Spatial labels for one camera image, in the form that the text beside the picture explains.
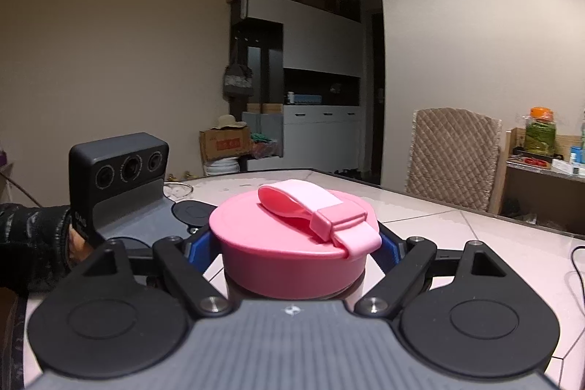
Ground pink Hello Kitty thermos jar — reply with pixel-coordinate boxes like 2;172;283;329
224;271;366;307

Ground pink jar lid with strap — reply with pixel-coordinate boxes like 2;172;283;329
209;179;382;290

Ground black sleeved left forearm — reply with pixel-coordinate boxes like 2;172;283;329
0;203;71;293

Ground person left hand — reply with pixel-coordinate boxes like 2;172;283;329
67;227;94;265

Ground cardboard box on floor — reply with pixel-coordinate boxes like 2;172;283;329
199;127;252;163

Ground straw hat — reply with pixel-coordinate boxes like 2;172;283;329
213;114;247;130

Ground wooden shelf unit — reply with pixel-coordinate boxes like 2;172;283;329
493;128;584;235

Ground quilted beige chair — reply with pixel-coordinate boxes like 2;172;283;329
405;107;502;212

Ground hanging grey bag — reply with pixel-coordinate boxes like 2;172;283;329
222;44;254;98

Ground white flat box on shelf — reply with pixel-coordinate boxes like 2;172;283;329
551;158;585;177

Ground green pickle jar orange lid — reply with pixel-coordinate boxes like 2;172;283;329
524;107;556;158

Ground white grey cabinet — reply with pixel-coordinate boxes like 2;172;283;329
230;0;364;173

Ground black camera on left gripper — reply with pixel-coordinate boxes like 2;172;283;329
68;133;170;207

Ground black charging cable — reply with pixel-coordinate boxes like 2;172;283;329
566;242;585;304

